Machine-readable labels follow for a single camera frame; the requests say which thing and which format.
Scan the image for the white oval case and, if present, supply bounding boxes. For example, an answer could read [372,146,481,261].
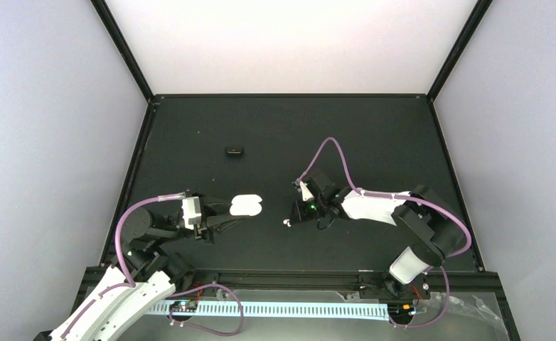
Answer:
[229,194,262,217]

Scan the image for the black earbud charging case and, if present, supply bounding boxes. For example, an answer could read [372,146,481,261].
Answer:
[225,146,245,158]

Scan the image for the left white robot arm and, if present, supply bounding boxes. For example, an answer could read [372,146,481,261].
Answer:
[35,193,262,340]

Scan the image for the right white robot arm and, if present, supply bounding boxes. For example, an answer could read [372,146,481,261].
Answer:
[283,171,469,298]

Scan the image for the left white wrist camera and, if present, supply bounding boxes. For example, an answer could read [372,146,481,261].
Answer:
[182,196,202,230]

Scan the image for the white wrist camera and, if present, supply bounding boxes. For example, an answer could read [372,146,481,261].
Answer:
[182,196,202,230]
[294,180,314,202]

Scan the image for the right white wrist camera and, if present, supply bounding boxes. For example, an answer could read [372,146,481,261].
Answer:
[294,180,314,202]

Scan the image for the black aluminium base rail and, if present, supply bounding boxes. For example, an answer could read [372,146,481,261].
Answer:
[77,266,505,302]

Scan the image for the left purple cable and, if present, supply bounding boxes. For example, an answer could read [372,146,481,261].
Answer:
[56,190,245,341]

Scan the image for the purple cable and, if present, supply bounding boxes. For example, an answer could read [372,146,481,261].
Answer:
[294,136,473,330]
[56,190,245,341]

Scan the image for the light blue slotted cable duct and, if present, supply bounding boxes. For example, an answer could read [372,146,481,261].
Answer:
[146,300,390,321]

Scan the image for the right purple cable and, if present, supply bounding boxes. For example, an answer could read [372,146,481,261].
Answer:
[294,136,473,330]

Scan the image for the left back frame post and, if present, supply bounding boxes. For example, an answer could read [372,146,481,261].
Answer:
[90,0,154,102]

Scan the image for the frame post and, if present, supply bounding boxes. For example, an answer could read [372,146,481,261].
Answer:
[427,0,493,102]
[90,0,154,102]

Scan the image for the right back frame post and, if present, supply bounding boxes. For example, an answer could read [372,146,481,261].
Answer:
[427,0,493,102]

